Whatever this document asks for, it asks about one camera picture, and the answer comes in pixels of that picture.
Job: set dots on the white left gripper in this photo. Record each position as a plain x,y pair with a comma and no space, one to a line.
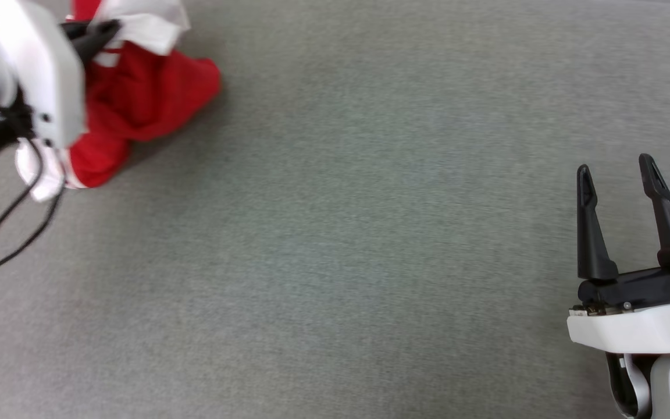
38,64

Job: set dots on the red and white shirt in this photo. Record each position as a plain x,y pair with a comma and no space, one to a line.
143,99

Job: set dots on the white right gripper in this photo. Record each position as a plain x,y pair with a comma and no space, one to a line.
631,329

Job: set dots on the grey fabric sofa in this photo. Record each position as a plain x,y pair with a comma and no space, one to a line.
370,233

